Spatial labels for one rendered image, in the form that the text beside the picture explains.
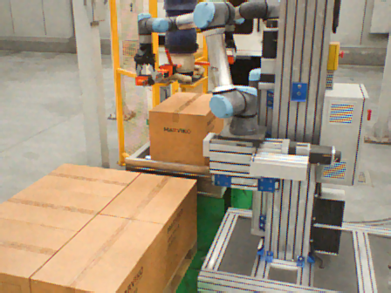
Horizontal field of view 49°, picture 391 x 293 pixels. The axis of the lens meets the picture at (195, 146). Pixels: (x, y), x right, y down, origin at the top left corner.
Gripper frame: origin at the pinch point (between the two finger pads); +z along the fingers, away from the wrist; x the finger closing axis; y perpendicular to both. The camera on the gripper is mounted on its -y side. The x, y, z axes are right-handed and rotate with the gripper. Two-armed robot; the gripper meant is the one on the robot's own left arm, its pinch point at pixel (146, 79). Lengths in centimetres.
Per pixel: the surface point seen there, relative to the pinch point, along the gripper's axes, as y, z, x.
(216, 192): 33, 81, -32
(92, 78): 100, 24, 98
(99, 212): -33, 70, 17
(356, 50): 915, 97, -132
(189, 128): 39, 40, -12
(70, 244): -66, 69, 14
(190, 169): 32, 66, -14
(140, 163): 31, 66, 22
